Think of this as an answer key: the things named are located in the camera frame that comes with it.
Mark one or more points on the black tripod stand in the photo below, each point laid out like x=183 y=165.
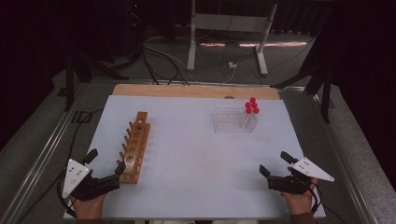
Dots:
x=325 y=93
x=69 y=81

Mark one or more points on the white power plug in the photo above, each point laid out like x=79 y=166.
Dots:
x=232 y=65

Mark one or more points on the white metal stand frame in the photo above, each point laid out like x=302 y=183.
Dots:
x=229 y=23

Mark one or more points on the red-capped clear test tube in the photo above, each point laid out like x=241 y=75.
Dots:
x=254 y=105
x=256 y=110
x=252 y=100
x=247 y=104
x=249 y=110

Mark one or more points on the person's right hand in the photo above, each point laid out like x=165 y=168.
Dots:
x=300 y=203

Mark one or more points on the wooden test tube rack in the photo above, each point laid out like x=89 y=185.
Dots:
x=137 y=140

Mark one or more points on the aluminium floor rail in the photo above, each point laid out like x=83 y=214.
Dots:
x=40 y=161
x=342 y=161

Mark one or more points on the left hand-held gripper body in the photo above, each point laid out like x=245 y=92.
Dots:
x=77 y=183

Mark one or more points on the clear plastic test tube rack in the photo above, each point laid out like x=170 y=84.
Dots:
x=232 y=121

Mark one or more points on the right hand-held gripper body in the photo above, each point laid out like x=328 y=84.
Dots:
x=292 y=184

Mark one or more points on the person's left hand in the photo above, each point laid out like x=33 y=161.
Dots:
x=88 y=207

